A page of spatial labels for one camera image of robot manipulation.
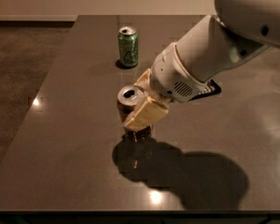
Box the green soda can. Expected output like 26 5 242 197
118 26 138 68

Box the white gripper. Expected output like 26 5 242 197
123 43 208 132

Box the orange soda can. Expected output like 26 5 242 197
117 85 152 143

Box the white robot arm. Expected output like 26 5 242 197
123 0 280 132

